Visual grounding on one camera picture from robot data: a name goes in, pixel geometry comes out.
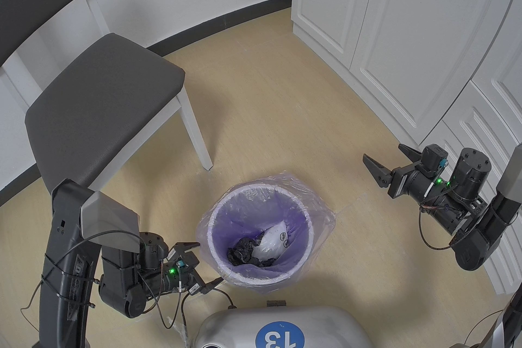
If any white wardrobe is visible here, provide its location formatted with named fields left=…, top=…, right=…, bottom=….
left=290, top=0, right=522, bottom=296

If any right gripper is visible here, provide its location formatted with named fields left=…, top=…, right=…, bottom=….
left=363, top=144, right=439, bottom=202

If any clear plastic wrap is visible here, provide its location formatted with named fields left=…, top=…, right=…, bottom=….
left=166, top=315, right=192, bottom=348

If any white trash bin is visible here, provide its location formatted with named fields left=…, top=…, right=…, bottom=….
left=207, top=182, right=315, bottom=285

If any white printed wrapper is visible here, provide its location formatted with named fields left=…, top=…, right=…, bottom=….
left=250, top=221, right=289, bottom=262

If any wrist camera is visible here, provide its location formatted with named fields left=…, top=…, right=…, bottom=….
left=420, top=145, right=449, bottom=178
left=168, top=252, right=198, bottom=271

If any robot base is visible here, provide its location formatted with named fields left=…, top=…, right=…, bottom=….
left=196, top=301, right=369, bottom=348

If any black cable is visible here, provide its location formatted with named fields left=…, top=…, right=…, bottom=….
left=463, top=310, right=504, bottom=348
left=418, top=203, right=461, bottom=251
left=181, top=287, right=238, bottom=339
left=135, top=269, right=184, bottom=330

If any crumpled black plastic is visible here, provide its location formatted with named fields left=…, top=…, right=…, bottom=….
left=227, top=237, right=266, bottom=267

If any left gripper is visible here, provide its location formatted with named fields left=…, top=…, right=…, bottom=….
left=165, top=242, right=224, bottom=295

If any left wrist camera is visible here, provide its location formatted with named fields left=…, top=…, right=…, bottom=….
left=168, top=252, right=198, bottom=271

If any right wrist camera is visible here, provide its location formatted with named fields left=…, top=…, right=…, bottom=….
left=420, top=145, right=449, bottom=178

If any white chair with grey cushions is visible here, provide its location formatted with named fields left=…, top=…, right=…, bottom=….
left=0, top=0, right=213, bottom=208

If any purple plastic bag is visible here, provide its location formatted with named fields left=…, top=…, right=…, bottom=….
left=196, top=171, right=337, bottom=294

